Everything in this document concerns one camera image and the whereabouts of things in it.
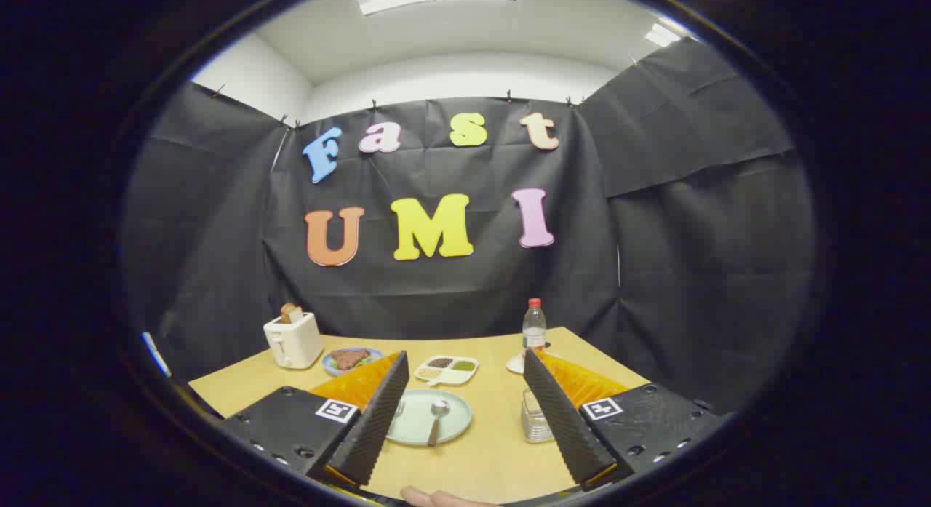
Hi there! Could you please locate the metal wire basket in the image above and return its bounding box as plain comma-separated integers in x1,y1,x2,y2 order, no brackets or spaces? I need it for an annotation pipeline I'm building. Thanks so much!
521,389,557,444

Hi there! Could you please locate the small blue plate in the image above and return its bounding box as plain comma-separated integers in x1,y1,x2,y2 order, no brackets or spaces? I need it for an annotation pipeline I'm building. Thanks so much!
322,347,384,377

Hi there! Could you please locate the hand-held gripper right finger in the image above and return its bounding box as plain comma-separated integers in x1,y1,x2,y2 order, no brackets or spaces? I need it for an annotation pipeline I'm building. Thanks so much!
522,348,730,492

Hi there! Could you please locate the white divided bean tray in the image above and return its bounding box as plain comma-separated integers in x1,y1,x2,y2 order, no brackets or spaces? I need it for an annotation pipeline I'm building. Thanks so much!
414,355,479,386

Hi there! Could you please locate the metal spoon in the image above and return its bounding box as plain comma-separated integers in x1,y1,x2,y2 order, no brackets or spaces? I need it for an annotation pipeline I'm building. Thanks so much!
427,399,452,447

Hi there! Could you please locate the white toaster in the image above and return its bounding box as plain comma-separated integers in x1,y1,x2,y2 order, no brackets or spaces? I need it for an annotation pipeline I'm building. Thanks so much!
263,312,324,370

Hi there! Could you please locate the small ceiling light panel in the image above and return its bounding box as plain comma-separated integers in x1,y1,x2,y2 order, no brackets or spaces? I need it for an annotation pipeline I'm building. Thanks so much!
644,23,682,48

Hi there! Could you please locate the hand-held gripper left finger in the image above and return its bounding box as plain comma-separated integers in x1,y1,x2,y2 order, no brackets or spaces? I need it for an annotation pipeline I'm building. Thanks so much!
217,350,410,487

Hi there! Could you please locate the pale green plate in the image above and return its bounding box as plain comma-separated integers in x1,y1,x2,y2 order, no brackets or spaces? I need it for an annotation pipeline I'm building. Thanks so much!
385,389,473,447

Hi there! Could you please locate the white square coaster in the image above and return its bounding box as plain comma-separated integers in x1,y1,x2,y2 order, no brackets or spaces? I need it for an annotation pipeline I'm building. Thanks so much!
506,349,561,375

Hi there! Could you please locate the black backdrop cloth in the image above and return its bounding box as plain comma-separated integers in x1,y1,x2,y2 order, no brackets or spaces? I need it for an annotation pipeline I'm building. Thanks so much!
120,38,815,413

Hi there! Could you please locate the red capped water bottle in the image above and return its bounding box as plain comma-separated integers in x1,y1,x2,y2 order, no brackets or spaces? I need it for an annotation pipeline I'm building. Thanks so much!
522,298,548,356

